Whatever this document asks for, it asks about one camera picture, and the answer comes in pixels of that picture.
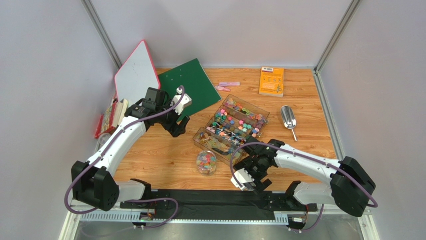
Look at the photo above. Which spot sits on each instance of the green cutting mat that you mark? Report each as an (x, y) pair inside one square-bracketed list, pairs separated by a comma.
[(197, 85)]

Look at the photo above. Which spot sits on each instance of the pink highlighter pen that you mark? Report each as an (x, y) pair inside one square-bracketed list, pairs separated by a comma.
[(229, 84)]

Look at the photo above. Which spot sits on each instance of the clear compartment candy box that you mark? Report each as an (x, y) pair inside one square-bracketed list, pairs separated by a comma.
[(233, 124)]

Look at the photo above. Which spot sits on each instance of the small clear plastic cup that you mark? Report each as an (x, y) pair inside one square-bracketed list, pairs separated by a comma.
[(103, 139)]

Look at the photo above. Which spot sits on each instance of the stack of books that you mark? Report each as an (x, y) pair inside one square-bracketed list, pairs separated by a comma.
[(112, 118)]

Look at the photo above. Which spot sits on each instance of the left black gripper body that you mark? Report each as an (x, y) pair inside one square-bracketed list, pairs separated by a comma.
[(169, 120)]

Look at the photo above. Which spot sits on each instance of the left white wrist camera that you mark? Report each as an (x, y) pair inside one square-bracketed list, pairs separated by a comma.
[(181, 100)]

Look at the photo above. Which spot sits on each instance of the white board pink frame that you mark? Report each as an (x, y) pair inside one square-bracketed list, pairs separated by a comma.
[(137, 75)]

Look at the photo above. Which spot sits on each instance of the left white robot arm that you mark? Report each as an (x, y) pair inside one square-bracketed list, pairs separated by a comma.
[(93, 181)]

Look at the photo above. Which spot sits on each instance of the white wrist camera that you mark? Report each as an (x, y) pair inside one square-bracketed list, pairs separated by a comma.
[(242, 178), (181, 100)]

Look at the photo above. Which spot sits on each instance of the silver metal scoop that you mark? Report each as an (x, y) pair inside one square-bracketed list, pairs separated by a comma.
[(289, 120)]

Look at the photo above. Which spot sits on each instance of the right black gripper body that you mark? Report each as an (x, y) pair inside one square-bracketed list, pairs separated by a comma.
[(257, 174)]

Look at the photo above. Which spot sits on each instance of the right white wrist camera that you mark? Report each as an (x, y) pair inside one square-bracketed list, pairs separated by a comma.
[(242, 178)]

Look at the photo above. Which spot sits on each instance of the black base mat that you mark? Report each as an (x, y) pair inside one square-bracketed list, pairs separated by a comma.
[(219, 205)]

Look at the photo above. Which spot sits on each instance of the aluminium front rail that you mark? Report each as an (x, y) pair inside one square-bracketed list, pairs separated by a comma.
[(139, 219)]

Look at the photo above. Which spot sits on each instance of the silver round jar lid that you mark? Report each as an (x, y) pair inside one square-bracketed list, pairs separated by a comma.
[(249, 187)]

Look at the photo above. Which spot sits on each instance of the orange yellow book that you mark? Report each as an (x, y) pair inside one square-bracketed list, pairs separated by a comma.
[(271, 81)]

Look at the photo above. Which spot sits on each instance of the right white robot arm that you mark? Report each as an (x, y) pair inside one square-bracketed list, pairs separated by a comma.
[(342, 183)]

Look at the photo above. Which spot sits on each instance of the clear plastic jar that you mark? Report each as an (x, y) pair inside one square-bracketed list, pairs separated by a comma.
[(206, 163)]

